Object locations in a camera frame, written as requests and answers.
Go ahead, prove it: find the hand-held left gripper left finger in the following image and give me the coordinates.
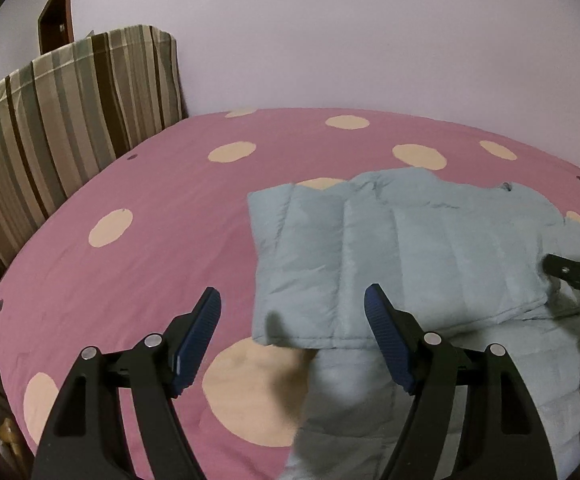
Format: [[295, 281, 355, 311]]
[[30, 287, 222, 480]]

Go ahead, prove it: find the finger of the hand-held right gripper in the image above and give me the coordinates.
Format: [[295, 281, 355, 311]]
[[542, 254, 580, 288]]

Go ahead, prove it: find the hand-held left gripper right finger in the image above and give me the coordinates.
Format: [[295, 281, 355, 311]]
[[363, 283, 558, 480]]

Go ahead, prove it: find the light blue puffer jacket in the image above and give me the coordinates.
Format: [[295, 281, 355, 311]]
[[247, 167, 580, 480]]

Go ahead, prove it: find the pink polka dot bed sheet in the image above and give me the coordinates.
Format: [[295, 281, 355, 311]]
[[0, 106, 580, 480]]

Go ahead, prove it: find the striped fabric headboard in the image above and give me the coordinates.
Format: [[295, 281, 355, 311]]
[[0, 24, 186, 306]]

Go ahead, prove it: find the brown wooden door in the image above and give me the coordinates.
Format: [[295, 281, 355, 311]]
[[37, 0, 77, 56]]

